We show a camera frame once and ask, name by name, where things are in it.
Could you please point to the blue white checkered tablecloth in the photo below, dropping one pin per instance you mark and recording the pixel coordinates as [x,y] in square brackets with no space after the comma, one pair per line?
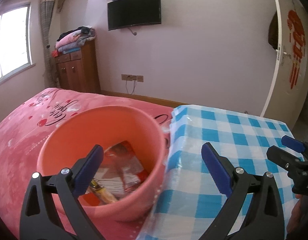
[189,199]

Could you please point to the white framed window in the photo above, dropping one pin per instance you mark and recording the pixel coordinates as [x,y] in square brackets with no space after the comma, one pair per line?
[15,49]

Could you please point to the red milk tea packet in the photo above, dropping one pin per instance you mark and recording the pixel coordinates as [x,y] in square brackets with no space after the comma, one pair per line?
[127,165]

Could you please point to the white door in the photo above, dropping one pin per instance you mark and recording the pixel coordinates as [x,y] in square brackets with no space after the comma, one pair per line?
[283,103]

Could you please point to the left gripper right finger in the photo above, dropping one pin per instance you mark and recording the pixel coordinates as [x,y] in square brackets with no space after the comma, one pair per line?
[264,218]

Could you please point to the brown wooden cabinet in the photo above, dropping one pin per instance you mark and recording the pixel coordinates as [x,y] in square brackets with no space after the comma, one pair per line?
[78,70]

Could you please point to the grey checkered curtain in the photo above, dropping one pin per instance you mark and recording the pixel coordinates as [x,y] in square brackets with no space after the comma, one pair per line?
[46,14]

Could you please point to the pile of folded blankets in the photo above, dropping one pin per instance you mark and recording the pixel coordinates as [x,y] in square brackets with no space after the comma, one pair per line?
[75,39]

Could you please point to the red white wrapper in bucket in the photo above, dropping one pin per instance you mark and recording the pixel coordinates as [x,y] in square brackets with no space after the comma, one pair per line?
[120,183]

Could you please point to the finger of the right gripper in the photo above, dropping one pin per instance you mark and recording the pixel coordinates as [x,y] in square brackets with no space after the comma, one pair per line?
[294,144]
[294,166]

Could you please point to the red item on cabinet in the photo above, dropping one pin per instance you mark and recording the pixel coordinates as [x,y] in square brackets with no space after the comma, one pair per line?
[55,53]

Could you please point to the wall power socket strip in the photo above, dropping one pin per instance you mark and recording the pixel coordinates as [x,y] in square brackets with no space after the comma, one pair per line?
[138,78]

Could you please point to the pink plastic trash bucket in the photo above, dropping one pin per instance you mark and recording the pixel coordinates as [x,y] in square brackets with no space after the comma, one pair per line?
[107,126]

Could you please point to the red door decoration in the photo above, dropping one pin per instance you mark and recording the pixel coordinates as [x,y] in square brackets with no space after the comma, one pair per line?
[298,42]

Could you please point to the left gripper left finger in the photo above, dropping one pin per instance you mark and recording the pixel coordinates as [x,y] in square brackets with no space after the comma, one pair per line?
[39,217]

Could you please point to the gold black coffeemix sachet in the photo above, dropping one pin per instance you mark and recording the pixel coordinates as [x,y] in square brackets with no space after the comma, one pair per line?
[102,193]

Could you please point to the black wall-mounted television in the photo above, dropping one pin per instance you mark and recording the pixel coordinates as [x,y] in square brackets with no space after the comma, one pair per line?
[128,13]

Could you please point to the right hand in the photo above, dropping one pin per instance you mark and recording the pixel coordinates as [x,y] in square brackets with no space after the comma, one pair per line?
[297,227]

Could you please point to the pink heart-print bedspread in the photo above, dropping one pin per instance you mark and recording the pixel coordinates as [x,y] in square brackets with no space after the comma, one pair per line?
[24,131]

